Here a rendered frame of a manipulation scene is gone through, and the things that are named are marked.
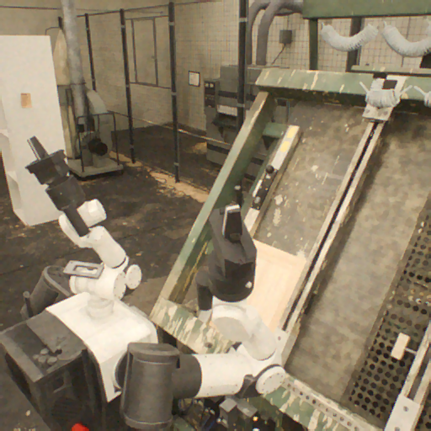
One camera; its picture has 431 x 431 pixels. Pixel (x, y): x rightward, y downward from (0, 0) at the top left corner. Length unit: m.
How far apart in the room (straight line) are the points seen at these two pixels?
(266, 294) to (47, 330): 0.94
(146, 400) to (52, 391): 0.19
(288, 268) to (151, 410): 0.96
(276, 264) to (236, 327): 0.90
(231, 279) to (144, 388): 0.28
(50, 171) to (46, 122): 3.84
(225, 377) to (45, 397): 0.37
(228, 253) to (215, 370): 0.35
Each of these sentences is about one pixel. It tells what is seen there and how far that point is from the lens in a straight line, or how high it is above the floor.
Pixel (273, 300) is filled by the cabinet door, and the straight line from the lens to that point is 1.66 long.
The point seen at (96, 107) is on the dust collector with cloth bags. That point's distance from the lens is 6.84.
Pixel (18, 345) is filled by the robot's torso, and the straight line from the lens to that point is 0.99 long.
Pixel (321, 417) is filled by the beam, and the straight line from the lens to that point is 1.53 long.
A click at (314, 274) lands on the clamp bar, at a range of 1.56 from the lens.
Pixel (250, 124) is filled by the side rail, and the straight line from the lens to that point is 2.03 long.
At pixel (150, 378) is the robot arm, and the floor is 1.40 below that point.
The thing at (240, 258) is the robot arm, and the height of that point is 1.68.
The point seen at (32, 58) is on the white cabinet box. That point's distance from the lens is 4.95.
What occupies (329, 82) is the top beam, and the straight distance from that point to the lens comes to 1.89.
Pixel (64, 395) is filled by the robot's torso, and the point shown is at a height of 1.33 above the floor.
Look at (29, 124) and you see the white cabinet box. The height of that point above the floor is 1.17.
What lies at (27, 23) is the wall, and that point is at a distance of 9.52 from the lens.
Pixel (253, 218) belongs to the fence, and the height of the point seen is 1.29.
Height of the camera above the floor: 2.00
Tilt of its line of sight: 24 degrees down
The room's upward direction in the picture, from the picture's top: straight up
